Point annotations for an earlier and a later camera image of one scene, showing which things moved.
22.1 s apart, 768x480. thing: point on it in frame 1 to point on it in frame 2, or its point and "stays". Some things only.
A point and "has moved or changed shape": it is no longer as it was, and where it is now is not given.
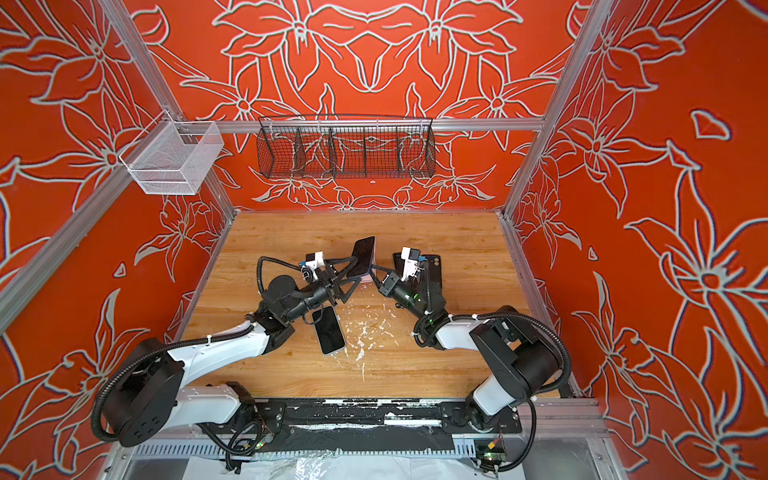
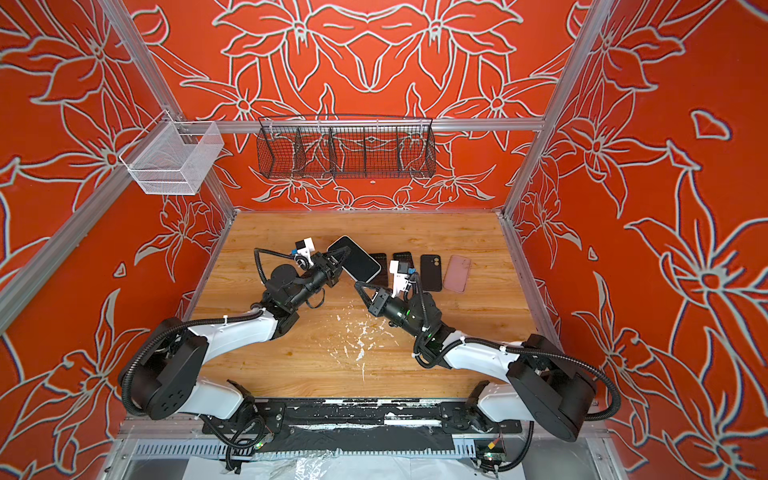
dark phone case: x=431 y=280 stays
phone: x=364 y=249 has moved or changed shape
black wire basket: x=337 y=146 stays
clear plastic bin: x=172 y=158 stays
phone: x=329 y=330 to x=358 y=262
